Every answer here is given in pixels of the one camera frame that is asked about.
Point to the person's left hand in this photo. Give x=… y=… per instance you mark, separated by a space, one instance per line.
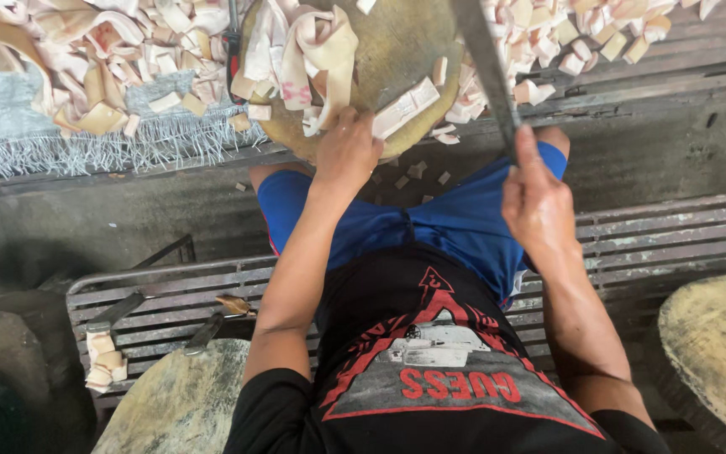
x=345 y=151

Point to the person's right hand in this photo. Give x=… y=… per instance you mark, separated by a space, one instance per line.
x=542 y=205

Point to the scored pork skin strip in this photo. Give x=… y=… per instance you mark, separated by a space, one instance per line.
x=404 y=108

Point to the steel cleaver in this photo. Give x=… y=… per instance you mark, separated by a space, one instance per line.
x=486 y=63

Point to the scattered pork bits on floor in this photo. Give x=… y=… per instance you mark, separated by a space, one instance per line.
x=414 y=171

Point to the blue shorts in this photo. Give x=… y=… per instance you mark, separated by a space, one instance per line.
x=457 y=220

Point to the pile of long pork skin strips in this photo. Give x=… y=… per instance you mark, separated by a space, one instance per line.
x=312 y=60

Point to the rusty metal slatted bench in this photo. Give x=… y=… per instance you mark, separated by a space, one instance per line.
x=640 y=239

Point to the round wooden chopping block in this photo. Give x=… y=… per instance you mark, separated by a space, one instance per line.
x=401 y=44

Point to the heap of cut pork skin cubes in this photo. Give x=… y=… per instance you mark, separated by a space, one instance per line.
x=564 y=38

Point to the brown dried skin scrap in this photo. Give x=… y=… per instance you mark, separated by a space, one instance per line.
x=235 y=305

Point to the black printed t-shirt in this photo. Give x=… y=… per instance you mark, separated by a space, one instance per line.
x=413 y=366

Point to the worn yellowish round chopping block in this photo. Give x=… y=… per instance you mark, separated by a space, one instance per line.
x=719 y=353

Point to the heap of uncut pork skin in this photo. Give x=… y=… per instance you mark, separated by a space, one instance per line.
x=104 y=57

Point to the cleaver with dark blade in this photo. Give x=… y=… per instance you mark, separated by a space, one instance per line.
x=116 y=310

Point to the worn pale round chopping block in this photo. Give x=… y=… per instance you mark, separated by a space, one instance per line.
x=180 y=403

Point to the small stack of pork skin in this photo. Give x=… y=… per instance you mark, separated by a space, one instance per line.
x=104 y=362

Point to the grey woven fringed sack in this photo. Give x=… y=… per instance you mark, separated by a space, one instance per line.
x=16 y=120

